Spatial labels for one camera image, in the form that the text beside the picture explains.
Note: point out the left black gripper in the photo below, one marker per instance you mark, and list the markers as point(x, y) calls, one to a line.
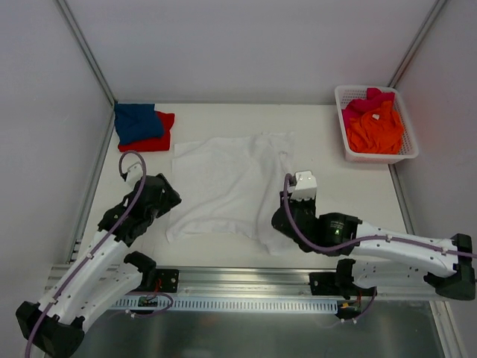
point(164, 195)

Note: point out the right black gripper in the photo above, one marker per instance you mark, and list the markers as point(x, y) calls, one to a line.
point(285, 224)

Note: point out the white t shirt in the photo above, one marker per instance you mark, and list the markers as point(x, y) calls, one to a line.
point(231, 185)

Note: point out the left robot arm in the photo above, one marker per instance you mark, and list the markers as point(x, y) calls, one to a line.
point(57, 323)

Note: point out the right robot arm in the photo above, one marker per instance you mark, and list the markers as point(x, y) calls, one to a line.
point(371, 256)

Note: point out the folded red t shirt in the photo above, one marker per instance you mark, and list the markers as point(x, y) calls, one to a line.
point(154, 144)

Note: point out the folded blue t shirt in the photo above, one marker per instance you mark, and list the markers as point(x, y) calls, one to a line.
point(136, 122)

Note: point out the orange t shirt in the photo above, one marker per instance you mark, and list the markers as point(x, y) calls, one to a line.
point(378, 131)

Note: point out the white plastic basket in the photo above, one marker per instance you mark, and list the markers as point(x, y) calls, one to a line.
point(344, 94)

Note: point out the pink t shirt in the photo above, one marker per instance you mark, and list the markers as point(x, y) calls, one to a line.
point(358, 107)

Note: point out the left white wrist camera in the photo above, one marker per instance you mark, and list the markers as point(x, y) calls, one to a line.
point(134, 174)

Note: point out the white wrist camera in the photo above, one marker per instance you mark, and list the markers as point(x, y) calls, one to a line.
point(304, 186)
point(134, 174)

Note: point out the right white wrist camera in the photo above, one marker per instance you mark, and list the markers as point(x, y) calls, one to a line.
point(304, 186)

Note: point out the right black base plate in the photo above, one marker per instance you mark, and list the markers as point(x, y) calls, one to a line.
point(334, 284)

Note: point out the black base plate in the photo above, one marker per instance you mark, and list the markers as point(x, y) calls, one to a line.
point(334, 284)
point(160, 280)

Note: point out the aluminium mounting rail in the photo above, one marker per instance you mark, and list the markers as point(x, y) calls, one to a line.
point(261, 283)

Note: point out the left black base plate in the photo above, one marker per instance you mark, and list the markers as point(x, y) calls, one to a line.
point(160, 280)

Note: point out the white slotted cable duct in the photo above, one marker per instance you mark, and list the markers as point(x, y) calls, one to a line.
point(228, 305)

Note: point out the left aluminium frame post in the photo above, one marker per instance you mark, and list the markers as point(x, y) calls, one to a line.
point(82, 43)

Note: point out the aluminium frame post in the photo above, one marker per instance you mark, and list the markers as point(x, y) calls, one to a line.
point(82, 43)
point(418, 40)

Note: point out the right aluminium frame post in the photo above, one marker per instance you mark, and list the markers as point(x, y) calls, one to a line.
point(418, 40)

